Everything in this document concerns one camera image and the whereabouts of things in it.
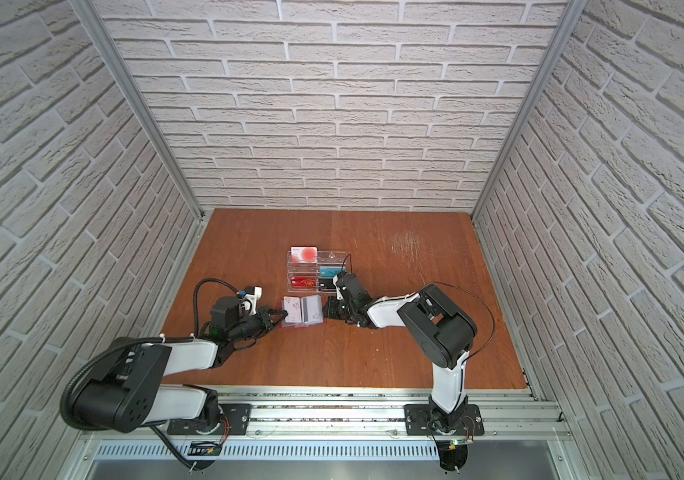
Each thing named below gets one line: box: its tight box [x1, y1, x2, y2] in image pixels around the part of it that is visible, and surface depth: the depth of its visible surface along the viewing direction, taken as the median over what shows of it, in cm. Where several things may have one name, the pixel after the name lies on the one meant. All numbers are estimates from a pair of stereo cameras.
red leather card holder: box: [279, 295, 325, 329], surface depth 92 cm
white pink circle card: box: [290, 246, 318, 263], surface depth 99 cm
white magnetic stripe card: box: [301, 295, 323, 325], surface depth 94 cm
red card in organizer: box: [290, 276, 317, 289], surface depth 99 cm
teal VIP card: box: [319, 267, 342, 278], surface depth 98 cm
